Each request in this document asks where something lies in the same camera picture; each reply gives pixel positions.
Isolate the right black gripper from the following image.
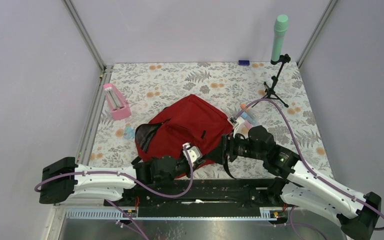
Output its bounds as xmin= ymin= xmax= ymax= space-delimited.
xmin=205 ymin=128 xmax=266 ymax=165

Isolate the red backpack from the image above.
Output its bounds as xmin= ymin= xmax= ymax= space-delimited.
xmin=131 ymin=94 xmax=233 ymax=169

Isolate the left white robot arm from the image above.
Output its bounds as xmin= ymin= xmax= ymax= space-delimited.
xmin=34 ymin=142 xmax=204 ymax=206

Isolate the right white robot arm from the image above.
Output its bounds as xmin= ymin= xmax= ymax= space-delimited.
xmin=209 ymin=125 xmax=382 ymax=240

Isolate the blue correction tape pack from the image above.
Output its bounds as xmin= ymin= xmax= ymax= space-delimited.
xmin=123 ymin=125 xmax=136 ymax=140

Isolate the pink highlighter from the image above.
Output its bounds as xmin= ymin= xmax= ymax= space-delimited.
xmin=243 ymin=120 xmax=254 ymax=130

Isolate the blue highlighter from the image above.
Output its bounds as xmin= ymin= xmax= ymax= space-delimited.
xmin=242 ymin=113 xmax=259 ymax=127

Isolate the orange highlighter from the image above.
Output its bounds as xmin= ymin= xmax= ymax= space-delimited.
xmin=240 ymin=103 xmax=257 ymax=119

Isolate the floral table mat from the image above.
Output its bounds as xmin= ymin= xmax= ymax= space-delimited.
xmin=88 ymin=62 xmax=333 ymax=177

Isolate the pink metronome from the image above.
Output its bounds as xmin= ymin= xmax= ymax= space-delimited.
xmin=103 ymin=83 xmax=132 ymax=121

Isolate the small blue box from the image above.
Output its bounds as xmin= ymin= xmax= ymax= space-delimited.
xmin=238 ymin=60 xmax=250 ymax=66

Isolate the black tripod mic stand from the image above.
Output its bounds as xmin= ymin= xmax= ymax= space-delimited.
xmin=262 ymin=53 xmax=291 ymax=108

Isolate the green microphone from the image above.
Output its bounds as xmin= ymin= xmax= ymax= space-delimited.
xmin=270 ymin=14 xmax=289 ymax=65

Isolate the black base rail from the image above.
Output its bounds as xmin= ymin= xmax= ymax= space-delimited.
xmin=103 ymin=177 xmax=335 ymax=219

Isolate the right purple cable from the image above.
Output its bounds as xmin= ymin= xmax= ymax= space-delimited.
xmin=233 ymin=97 xmax=384 ymax=240

